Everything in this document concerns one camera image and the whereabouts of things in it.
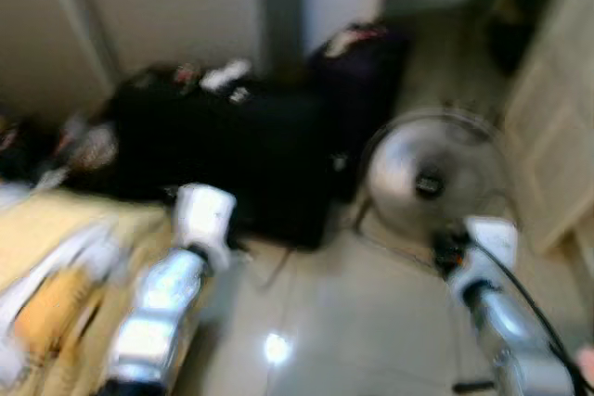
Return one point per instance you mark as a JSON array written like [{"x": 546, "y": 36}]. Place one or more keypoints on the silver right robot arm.
[{"x": 510, "y": 331}]

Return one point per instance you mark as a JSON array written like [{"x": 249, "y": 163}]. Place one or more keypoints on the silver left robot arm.
[{"x": 158, "y": 312}]

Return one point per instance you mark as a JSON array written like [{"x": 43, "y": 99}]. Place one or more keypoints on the silver metal floor fan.
[{"x": 427, "y": 178}]

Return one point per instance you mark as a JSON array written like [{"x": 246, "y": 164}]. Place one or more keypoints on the person's bare foot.
[{"x": 586, "y": 368}]

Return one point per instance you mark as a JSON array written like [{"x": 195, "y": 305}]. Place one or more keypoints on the white panelled door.
[{"x": 557, "y": 108}]

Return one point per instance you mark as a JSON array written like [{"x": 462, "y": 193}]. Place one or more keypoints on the dark purple suitcase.
[{"x": 362, "y": 90}]

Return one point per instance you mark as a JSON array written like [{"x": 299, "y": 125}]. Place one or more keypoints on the white remote control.
[{"x": 345, "y": 42}]

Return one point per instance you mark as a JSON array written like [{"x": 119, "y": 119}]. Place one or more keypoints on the large black suitcase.
[{"x": 232, "y": 155}]

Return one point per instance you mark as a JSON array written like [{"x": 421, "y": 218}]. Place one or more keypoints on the white and black handheld item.
[{"x": 225, "y": 74}]

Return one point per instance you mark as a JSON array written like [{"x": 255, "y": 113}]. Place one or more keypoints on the small red white item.
[{"x": 187, "y": 73}]

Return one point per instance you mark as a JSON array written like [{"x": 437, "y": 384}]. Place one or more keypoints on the beige sliding door wardrobe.
[{"x": 167, "y": 16}]

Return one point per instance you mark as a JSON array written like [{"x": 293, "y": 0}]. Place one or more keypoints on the clear crumpled plastic bag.
[{"x": 91, "y": 146}]

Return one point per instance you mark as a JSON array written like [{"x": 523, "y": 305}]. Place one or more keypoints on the yellow cartoon egg blanket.
[{"x": 46, "y": 257}]

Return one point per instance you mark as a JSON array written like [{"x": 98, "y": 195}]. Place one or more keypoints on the black cloth bag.
[{"x": 23, "y": 150}]

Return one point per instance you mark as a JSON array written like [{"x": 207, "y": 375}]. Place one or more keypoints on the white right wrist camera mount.
[{"x": 492, "y": 238}]

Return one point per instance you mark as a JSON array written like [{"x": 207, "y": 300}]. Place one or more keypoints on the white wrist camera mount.
[
  {"x": 492, "y": 238},
  {"x": 204, "y": 215}
]

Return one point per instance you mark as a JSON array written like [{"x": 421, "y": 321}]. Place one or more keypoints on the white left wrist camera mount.
[{"x": 204, "y": 215}]

